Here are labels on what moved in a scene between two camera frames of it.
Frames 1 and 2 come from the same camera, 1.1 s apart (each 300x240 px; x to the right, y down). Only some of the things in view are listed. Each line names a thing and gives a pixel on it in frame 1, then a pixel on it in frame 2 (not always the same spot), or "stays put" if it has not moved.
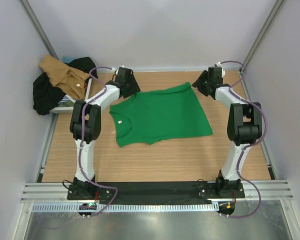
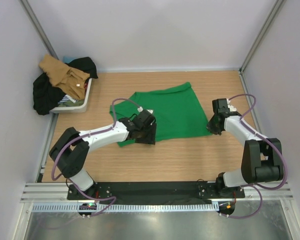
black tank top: (84, 65) stays put
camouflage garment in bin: (68, 103) stays put
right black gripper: (198, 84) to (210, 127)
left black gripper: (135, 88) to (150, 139)
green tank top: (146, 117) stays put
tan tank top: (71, 80) stays put
